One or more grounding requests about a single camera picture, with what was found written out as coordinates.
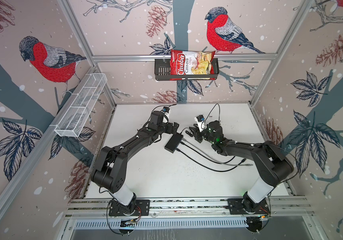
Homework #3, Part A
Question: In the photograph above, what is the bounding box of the black network switch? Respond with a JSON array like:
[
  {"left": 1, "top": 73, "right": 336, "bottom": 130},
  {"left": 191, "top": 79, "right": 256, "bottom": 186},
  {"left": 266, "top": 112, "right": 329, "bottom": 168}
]
[{"left": 164, "top": 133, "right": 184, "bottom": 153}]

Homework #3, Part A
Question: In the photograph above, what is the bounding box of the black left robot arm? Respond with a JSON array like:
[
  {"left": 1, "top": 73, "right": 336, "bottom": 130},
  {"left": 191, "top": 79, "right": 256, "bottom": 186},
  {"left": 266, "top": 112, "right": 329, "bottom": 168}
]
[{"left": 90, "top": 106, "right": 179, "bottom": 215}]

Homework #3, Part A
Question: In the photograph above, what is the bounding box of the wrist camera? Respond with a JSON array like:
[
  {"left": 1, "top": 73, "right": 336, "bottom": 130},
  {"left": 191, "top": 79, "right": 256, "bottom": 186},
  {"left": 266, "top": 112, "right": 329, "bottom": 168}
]
[
  {"left": 195, "top": 115, "right": 206, "bottom": 132},
  {"left": 161, "top": 107, "right": 170, "bottom": 118}
]

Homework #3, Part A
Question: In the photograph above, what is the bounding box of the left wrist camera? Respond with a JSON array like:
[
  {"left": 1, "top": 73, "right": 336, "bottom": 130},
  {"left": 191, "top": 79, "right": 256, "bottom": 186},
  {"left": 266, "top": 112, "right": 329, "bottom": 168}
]
[{"left": 161, "top": 107, "right": 170, "bottom": 118}]

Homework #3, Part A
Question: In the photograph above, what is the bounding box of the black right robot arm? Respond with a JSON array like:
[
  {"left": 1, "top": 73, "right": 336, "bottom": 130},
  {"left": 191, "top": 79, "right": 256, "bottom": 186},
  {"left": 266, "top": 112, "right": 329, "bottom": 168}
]
[{"left": 185, "top": 121, "right": 294, "bottom": 214}]

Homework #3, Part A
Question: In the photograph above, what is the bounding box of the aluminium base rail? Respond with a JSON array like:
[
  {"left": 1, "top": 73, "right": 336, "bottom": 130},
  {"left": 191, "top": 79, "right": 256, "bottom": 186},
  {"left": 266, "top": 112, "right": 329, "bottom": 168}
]
[{"left": 64, "top": 196, "right": 315, "bottom": 219}]

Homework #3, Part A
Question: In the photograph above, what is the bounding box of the red cassava chips bag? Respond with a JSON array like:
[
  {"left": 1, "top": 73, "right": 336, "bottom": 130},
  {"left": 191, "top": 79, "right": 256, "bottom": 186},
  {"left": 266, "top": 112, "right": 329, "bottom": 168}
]
[{"left": 170, "top": 50, "right": 215, "bottom": 74}]

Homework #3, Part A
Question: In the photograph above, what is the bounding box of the white mesh wall shelf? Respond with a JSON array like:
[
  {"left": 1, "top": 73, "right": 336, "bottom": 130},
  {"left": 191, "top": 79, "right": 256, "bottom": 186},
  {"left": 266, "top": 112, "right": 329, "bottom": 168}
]
[{"left": 54, "top": 73, "right": 107, "bottom": 138}]

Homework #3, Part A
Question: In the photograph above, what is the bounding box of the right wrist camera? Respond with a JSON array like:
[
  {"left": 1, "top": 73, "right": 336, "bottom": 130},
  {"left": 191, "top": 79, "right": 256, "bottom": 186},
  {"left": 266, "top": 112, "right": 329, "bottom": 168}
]
[{"left": 195, "top": 115, "right": 206, "bottom": 132}]

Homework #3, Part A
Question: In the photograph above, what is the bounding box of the black wire wall basket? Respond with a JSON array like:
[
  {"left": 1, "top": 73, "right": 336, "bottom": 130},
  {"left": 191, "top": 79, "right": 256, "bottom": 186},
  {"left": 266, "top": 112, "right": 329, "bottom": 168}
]
[{"left": 154, "top": 58, "right": 220, "bottom": 81}]

